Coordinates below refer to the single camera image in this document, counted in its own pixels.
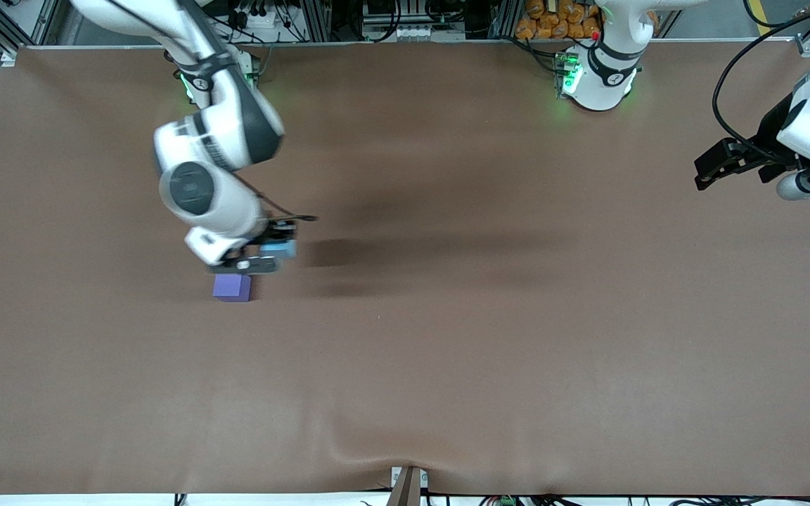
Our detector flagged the purple foam block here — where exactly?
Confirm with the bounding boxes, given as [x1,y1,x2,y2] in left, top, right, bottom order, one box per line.
[212,273,252,303]

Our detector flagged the white terminal block row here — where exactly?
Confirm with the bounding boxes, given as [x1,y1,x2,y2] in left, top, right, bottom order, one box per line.
[390,25,456,41]

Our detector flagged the white power strip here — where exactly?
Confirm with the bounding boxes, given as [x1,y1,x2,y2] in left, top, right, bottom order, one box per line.
[235,6,286,30]

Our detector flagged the brown table mat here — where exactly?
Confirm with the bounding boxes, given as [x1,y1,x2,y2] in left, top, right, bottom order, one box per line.
[0,39,810,497]

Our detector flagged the orange packets pile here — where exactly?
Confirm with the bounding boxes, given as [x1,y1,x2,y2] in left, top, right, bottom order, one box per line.
[515,0,659,41]

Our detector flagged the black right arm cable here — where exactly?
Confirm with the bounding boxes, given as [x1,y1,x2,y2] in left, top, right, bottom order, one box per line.
[233,169,319,224]

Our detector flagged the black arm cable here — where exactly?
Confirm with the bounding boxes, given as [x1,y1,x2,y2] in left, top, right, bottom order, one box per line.
[712,0,810,152]
[233,169,319,224]

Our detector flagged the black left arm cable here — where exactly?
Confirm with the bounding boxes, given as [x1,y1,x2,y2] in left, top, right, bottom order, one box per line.
[712,0,810,152]

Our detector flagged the aluminium frame post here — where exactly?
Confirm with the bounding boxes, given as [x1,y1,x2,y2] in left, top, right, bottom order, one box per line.
[304,0,332,43]

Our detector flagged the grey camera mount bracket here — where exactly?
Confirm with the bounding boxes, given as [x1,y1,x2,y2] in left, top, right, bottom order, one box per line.
[390,465,430,506]

